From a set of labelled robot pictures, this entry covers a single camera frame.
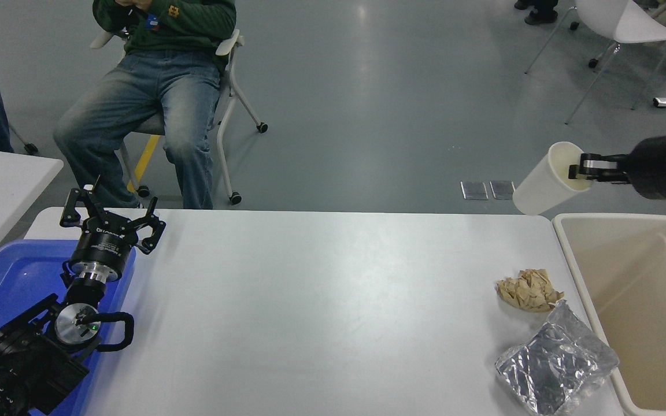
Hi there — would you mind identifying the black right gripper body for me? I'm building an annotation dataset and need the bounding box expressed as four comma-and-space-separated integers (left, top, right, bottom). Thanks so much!
622, 134, 666, 201

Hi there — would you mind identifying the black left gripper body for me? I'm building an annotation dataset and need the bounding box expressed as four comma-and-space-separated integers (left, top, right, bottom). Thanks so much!
69, 220, 137, 273

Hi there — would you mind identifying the white paper cup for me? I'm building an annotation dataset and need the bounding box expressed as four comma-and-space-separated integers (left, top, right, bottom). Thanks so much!
512, 141, 595, 216

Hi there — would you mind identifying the tan paper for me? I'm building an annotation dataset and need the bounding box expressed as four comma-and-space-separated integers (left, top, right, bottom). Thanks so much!
495, 269, 565, 313

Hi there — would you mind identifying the grey chair leg with caster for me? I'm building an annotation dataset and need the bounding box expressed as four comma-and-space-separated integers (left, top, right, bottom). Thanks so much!
8, 121, 39, 155

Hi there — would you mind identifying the yellow strip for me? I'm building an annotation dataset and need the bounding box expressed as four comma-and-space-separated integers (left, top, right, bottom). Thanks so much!
127, 135, 161, 192

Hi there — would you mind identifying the blue plastic tray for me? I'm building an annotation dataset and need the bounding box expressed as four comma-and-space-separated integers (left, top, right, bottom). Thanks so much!
0, 240, 136, 416

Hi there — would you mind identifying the white shell chair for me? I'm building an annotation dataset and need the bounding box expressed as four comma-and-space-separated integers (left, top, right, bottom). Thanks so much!
524, 0, 666, 126

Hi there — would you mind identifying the large pale plastic bin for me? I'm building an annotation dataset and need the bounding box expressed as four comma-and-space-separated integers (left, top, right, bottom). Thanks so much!
552, 213, 666, 416

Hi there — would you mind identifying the white office chair on casters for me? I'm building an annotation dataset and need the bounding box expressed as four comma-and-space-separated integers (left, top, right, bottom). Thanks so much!
90, 29, 269, 206

